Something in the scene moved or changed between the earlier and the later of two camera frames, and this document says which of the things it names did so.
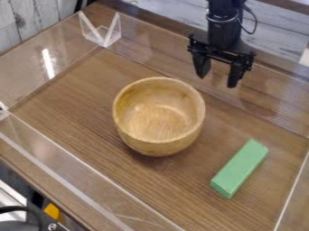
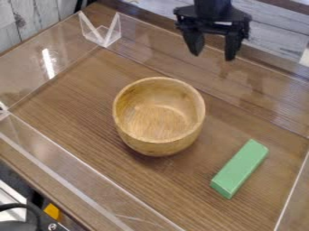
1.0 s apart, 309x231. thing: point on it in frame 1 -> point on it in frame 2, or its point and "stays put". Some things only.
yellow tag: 52,211 stays put
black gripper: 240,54 -> 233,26
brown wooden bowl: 158,113 stays put
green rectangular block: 229,179 stays put
